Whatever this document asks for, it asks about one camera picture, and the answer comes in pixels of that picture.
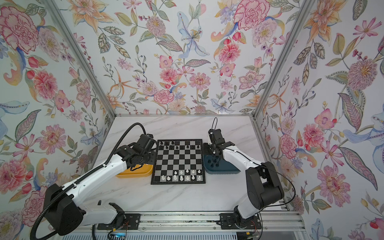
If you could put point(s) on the black chess pieces in tray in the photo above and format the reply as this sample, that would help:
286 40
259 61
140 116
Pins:
213 161

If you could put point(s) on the white chess pieces on board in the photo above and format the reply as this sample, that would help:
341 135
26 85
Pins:
181 176

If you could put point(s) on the black white chess board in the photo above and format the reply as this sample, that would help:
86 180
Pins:
178 160

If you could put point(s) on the yellow plastic tray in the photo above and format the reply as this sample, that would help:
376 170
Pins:
138 172

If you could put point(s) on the aluminium corner post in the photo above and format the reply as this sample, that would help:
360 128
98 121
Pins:
303 13
58 19

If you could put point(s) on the right aluminium corner post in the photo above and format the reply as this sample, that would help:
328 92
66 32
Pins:
303 13

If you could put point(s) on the black chess pieces on board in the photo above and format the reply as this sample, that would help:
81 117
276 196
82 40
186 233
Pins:
179 145

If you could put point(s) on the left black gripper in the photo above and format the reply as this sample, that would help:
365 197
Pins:
154 152

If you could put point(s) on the dark teal plastic tray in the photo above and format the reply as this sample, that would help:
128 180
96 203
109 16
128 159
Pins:
224 167

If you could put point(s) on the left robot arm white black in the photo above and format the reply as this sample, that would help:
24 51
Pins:
67 209

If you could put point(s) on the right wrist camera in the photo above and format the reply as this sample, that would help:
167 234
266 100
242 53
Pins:
216 137

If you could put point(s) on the left aluminium corner post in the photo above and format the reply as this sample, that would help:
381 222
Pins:
58 19

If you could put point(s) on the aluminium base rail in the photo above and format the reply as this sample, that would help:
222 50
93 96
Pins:
268 221

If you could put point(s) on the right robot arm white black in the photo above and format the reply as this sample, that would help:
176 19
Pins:
263 184

